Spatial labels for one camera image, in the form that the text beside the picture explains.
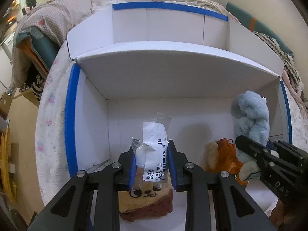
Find orange fox plush toy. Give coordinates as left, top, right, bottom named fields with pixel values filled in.
left=205, top=138, right=248, bottom=188

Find tan bear plush toy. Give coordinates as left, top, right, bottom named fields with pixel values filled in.
left=117, top=170, right=174, bottom=223

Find clear packaged white item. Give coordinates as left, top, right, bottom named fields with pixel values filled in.
left=131, top=113, right=172, bottom=190

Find light blue plush toy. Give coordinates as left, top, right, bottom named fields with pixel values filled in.
left=230, top=91, right=270, bottom=182

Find floral white bed quilt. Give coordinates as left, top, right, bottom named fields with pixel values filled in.
left=35, top=39, right=73, bottom=204

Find yellow wooden chair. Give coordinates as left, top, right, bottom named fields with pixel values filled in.
left=1, top=128, right=17, bottom=204

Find black white knitted throw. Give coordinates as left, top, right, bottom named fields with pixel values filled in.
left=253, top=31, right=307, bottom=103

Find blue white cardboard box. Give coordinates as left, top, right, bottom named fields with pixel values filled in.
left=64, top=2, right=292, bottom=178

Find brown cardboard box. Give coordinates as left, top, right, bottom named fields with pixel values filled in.
left=0, top=92, right=12, bottom=117

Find teal cushion with orange stripe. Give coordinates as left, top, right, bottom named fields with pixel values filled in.
left=226, top=2, right=294, bottom=57

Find beige patterned blanket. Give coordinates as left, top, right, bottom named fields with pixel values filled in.
left=10, top=0, right=241, bottom=90

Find black hanging clothes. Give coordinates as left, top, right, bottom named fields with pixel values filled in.
left=21, top=0, right=37, bottom=15

